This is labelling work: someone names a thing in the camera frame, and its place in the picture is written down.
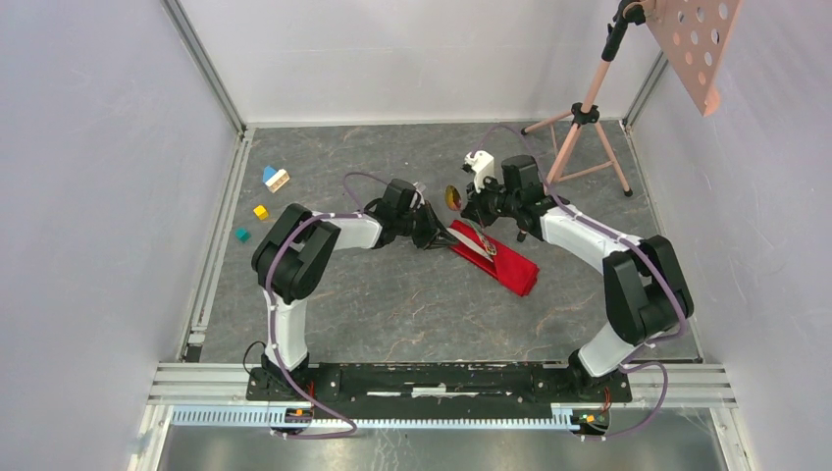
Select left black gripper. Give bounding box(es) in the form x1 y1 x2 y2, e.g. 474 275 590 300
395 201 459 251

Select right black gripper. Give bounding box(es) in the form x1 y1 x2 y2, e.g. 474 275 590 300
462 173 520 229

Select iridescent spoon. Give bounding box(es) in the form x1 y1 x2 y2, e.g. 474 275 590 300
443 184 498 256

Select red cloth napkin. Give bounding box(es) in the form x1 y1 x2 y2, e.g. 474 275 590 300
448 220 540 296

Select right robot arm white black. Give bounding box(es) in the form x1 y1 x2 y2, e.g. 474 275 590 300
461 151 694 400

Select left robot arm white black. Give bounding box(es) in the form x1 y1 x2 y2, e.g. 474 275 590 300
251 179 460 400

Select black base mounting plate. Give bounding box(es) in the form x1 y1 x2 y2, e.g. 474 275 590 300
245 361 633 421

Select blue white toy block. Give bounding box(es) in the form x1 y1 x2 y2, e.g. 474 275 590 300
262 166 290 193

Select yellow toy cube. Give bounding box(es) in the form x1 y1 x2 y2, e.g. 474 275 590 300
253 205 269 220

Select teal toy cube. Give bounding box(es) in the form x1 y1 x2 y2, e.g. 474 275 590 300
234 228 251 243

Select pink tripod stand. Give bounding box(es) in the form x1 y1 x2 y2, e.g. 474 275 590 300
521 0 651 197

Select pink perforated board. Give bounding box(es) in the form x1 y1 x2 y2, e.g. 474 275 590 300
647 0 743 117

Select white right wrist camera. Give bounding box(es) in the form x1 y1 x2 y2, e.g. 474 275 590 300
462 150 494 193

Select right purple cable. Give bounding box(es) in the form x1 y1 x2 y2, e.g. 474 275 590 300
471 123 689 444

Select white slotted cable duct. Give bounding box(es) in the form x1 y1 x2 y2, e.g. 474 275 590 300
171 405 579 432

